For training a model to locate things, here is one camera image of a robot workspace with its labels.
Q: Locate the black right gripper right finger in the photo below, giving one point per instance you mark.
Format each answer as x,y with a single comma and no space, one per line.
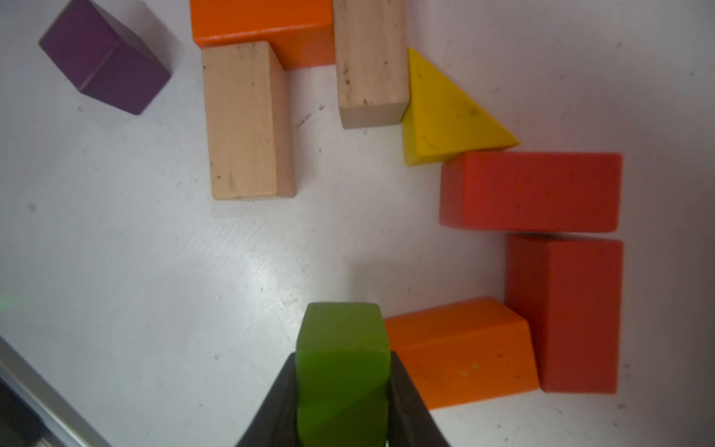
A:
410,423

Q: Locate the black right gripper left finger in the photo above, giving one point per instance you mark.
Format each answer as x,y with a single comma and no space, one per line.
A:
275,422

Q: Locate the orange block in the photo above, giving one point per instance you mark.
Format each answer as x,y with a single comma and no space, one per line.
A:
465,352
299,31

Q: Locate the green block row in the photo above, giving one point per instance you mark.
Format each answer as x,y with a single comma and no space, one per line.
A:
343,363

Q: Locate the red block pair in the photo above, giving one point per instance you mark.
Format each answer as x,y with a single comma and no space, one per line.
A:
569,290
532,192

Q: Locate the natural wood block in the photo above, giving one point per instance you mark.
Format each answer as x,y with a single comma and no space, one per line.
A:
372,62
249,128

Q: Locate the purple cube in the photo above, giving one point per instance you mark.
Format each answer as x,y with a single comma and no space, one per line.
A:
103,58

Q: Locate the yellow triangle block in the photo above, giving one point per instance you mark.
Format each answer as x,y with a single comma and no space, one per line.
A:
442,121

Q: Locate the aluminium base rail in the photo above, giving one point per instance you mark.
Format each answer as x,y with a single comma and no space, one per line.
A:
62,425

